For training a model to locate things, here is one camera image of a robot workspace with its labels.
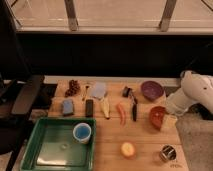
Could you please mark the black eraser block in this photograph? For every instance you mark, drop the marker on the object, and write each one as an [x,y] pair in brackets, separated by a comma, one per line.
[89,108]

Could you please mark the blue plastic cup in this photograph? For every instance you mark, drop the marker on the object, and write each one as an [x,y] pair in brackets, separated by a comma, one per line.
[82,132]

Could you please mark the blue sponge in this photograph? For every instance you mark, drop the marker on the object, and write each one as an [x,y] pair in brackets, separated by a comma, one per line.
[67,107]

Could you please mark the yellow banana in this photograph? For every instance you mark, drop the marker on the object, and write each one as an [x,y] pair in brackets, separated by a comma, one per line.
[105,107]

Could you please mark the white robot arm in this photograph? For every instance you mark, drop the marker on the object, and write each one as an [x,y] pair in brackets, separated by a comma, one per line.
[194,89]

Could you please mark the small black clip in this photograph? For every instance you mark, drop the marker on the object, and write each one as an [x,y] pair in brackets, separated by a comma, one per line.
[126,91]

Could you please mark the red chili pepper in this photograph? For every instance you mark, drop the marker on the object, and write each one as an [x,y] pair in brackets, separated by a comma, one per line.
[122,113]

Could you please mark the black office chair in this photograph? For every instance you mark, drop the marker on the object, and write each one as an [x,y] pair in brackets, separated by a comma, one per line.
[18,92]

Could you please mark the small wooden spoon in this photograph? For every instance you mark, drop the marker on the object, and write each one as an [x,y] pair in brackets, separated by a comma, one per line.
[85,93]

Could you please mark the light blue cloth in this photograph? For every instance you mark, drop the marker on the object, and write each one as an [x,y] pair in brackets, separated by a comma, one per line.
[98,90]

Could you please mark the purple bowl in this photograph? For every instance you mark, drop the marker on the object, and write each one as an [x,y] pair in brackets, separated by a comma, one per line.
[151,90]

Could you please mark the green plastic tray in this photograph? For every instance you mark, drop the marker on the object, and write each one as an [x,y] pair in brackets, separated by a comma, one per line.
[52,146]

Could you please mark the orange fruit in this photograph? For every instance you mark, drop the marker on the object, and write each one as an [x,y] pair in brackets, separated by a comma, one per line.
[127,149]

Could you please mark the bunch of dark grapes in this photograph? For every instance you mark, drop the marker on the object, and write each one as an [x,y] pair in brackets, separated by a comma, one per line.
[73,89]

